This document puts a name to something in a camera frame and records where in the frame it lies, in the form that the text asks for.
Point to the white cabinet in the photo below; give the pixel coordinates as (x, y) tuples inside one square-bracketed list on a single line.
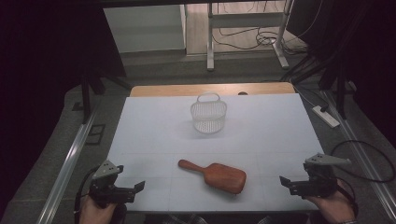
[(143, 28)]

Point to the brown wooden hairbrush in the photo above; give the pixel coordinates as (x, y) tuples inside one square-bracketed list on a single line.
[(224, 178)]

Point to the aluminium floor rail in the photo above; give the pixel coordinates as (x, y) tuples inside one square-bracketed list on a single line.
[(363, 155), (67, 169)]

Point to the white power strip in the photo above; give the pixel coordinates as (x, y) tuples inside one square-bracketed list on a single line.
[(326, 116)]

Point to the person's left hand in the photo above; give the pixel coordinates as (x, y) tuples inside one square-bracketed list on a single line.
[(95, 213)]

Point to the black curtain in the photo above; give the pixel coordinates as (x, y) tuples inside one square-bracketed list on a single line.
[(373, 46), (40, 62)]

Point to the white board mat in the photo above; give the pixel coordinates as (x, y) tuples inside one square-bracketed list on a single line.
[(264, 130)]

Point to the white metal desk frame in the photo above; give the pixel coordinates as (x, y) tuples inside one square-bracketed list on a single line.
[(210, 46)]

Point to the dark table grommet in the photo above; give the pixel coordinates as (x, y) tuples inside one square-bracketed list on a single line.
[(242, 93)]

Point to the white plastic basket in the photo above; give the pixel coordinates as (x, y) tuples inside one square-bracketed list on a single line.
[(208, 124)]

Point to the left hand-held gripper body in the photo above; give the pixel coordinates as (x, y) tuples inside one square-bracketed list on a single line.
[(107, 189)]

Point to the person's right hand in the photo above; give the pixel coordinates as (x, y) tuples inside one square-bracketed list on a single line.
[(334, 208)]

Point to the black metal stand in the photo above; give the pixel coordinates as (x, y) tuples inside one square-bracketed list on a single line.
[(341, 93), (85, 99)]

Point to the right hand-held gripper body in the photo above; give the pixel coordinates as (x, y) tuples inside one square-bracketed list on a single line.
[(317, 183)]

